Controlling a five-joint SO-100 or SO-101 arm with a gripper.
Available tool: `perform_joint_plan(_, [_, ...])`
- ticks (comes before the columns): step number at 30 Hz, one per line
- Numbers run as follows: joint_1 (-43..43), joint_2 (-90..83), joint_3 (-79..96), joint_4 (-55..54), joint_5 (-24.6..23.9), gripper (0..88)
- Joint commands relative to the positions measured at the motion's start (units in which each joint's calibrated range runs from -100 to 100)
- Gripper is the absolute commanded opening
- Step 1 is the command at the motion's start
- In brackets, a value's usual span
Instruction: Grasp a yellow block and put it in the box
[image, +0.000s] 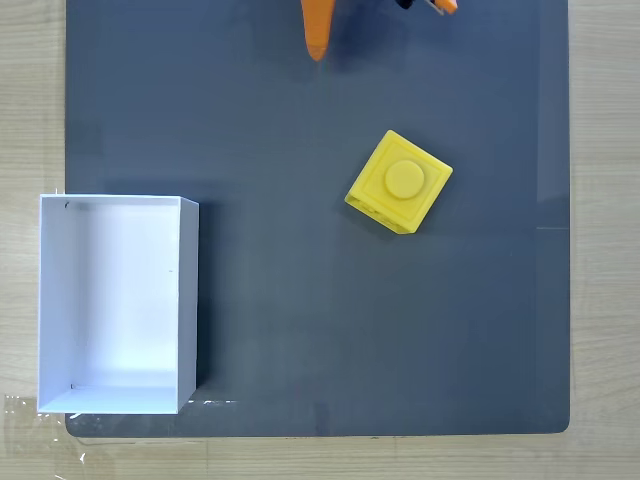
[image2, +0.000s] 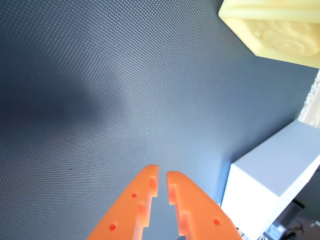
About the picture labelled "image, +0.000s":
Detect white open cardboard box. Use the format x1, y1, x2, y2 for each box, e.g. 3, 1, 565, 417
36, 193, 201, 416

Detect dark grey table mat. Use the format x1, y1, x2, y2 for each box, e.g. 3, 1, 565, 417
64, 0, 572, 440

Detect clear adhesive tape strip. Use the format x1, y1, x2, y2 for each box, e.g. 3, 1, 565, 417
3, 393, 89, 480

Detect yellow toy building block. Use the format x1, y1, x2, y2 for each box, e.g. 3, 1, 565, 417
343, 129, 455, 235

